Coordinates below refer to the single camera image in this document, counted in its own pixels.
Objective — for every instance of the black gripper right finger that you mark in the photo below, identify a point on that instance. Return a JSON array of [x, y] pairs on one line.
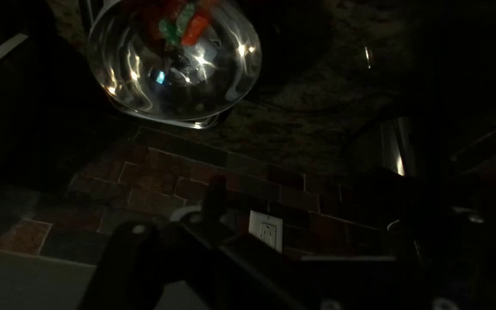
[[426, 270]]

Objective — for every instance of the white wall outlet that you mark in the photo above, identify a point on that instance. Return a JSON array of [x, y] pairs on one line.
[[266, 230]]

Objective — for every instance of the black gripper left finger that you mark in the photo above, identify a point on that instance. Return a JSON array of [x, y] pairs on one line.
[[124, 270]]

